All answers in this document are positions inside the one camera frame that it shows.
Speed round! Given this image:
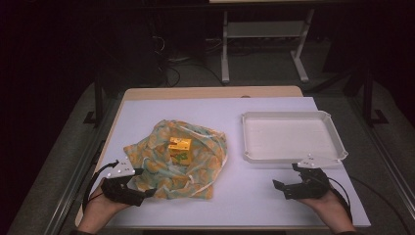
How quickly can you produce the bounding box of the white table mat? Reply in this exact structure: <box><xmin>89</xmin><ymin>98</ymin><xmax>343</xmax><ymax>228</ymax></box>
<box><xmin>106</xmin><ymin>96</ymin><xmax>372</xmax><ymax>229</ymax></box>

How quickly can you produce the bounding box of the person's right hand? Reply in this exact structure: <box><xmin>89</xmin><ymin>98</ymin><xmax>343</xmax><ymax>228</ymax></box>
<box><xmin>298</xmin><ymin>190</ymin><xmax>354</xmax><ymax>228</ymax></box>

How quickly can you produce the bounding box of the orange green patterned cloth bag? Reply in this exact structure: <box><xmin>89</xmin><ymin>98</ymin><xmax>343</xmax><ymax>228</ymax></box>
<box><xmin>122</xmin><ymin>118</ymin><xmax>229</xmax><ymax>201</ymax></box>

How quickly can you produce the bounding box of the white metal desk frame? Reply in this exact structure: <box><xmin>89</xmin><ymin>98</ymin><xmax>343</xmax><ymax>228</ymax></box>
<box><xmin>208</xmin><ymin>0</ymin><xmax>316</xmax><ymax>84</ymax></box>

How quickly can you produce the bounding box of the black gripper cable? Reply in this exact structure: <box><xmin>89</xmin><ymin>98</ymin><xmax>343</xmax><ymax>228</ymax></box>
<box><xmin>81</xmin><ymin>159</ymin><xmax>120</xmax><ymax>213</ymax></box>
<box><xmin>327</xmin><ymin>176</ymin><xmax>354</xmax><ymax>223</ymax></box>

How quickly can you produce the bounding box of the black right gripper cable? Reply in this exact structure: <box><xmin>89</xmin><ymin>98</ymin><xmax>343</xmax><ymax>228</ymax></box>
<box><xmin>327</xmin><ymin>176</ymin><xmax>354</xmax><ymax>223</ymax></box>

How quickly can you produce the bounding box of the yellow box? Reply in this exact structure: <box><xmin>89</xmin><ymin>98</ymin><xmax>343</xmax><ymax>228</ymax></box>
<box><xmin>167</xmin><ymin>136</ymin><xmax>193</xmax><ymax>166</ymax></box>

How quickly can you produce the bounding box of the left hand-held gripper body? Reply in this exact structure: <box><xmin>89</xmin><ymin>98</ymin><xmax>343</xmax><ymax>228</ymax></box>
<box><xmin>101</xmin><ymin>156</ymin><xmax>145</xmax><ymax>207</ymax></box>

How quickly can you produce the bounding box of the person's left hand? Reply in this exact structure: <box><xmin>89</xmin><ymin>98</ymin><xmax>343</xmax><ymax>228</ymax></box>
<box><xmin>81</xmin><ymin>186</ymin><xmax>132</xmax><ymax>228</ymax></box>

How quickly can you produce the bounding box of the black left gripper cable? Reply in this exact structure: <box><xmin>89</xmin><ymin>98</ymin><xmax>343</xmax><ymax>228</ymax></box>
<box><xmin>81</xmin><ymin>159</ymin><xmax>120</xmax><ymax>213</ymax></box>

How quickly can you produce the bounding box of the metal frame rail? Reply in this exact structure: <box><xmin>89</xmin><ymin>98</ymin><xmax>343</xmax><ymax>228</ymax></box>
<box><xmin>345</xmin><ymin>93</ymin><xmax>415</xmax><ymax>212</ymax></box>
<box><xmin>41</xmin><ymin>96</ymin><xmax>117</xmax><ymax>235</ymax></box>

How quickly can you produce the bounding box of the black metal stand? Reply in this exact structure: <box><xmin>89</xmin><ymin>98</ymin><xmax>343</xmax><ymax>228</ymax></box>
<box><xmin>361</xmin><ymin>68</ymin><xmax>391</xmax><ymax>128</ymax></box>
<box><xmin>82</xmin><ymin>72</ymin><xmax>106</xmax><ymax>128</ymax></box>

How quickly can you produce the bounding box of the white plastic tray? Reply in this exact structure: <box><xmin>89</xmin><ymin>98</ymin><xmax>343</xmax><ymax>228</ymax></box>
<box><xmin>241</xmin><ymin>110</ymin><xmax>349</xmax><ymax>165</ymax></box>

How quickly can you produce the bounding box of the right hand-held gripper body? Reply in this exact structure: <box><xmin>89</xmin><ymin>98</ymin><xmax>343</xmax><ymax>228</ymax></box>
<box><xmin>282</xmin><ymin>153</ymin><xmax>343</xmax><ymax>201</ymax></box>

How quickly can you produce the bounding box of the black floor cable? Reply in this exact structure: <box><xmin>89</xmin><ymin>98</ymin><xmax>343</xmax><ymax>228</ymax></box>
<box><xmin>161</xmin><ymin>62</ymin><xmax>227</xmax><ymax>88</ymax></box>

